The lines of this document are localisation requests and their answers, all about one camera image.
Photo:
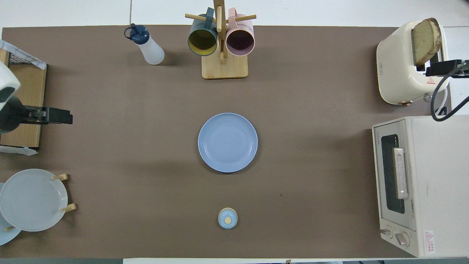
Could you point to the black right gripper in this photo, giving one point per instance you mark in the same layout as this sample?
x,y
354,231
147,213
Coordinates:
x,y
464,69

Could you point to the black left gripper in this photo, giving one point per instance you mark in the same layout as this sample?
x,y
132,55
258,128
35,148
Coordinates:
x,y
13,115

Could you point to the slice of toast bread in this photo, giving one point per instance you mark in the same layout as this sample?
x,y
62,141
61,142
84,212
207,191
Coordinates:
x,y
425,40

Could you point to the seasoning bottle with navy cap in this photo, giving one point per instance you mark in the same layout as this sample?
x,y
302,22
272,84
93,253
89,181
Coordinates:
x,y
150,49

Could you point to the grey plate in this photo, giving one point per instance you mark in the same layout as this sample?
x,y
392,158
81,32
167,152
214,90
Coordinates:
x,y
33,200

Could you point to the wooden plate rack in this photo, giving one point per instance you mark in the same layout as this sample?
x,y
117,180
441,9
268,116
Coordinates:
x,y
69,208

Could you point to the light blue plate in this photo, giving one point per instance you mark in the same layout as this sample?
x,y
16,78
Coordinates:
x,y
5,236

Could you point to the blue round plate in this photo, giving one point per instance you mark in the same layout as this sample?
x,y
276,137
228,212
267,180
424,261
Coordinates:
x,y
228,142

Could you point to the wooden shelf stand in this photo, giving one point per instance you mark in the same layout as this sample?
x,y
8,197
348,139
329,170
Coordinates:
x,y
29,88

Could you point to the cream two-slot toaster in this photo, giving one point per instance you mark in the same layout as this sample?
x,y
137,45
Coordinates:
x,y
397,73

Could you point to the white checkered cloth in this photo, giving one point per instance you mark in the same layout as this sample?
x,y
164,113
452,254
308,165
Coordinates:
x,y
22,53

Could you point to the brown table mat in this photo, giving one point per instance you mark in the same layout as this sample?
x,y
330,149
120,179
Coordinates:
x,y
146,146

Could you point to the cream toaster oven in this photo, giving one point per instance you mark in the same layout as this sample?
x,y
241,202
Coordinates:
x,y
436,183

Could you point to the dark teal mug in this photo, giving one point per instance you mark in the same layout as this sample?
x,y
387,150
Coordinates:
x,y
202,42

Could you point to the wooden mug tree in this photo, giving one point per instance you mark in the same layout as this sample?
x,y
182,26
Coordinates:
x,y
224,68

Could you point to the pink mug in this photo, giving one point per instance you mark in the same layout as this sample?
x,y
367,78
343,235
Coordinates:
x,y
240,42

